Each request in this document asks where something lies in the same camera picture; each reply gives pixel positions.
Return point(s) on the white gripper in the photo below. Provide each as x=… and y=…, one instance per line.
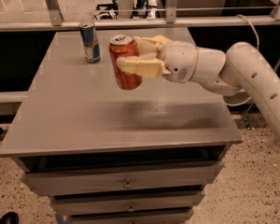
x=178, y=61

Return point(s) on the red coke can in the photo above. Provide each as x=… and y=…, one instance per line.
x=122, y=49

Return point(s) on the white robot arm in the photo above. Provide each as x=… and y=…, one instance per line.
x=242, y=67

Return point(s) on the blue red bull can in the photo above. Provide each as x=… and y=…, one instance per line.
x=90, y=42

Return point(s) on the grey drawer cabinet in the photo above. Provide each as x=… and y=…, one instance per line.
x=75, y=117

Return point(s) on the grey metal railing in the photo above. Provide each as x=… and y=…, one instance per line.
x=67, y=15

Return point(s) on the top grey drawer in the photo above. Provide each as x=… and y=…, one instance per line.
x=124, y=178

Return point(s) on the grey drawer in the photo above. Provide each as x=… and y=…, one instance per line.
x=164, y=216
x=128, y=203
x=124, y=178

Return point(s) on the middle grey drawer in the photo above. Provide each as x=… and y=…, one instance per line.
x=128, y=203

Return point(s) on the bottom grey drawer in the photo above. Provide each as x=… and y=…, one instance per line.
x=164, y=216

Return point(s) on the black shoe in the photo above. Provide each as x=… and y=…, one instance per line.
x=9, y=218

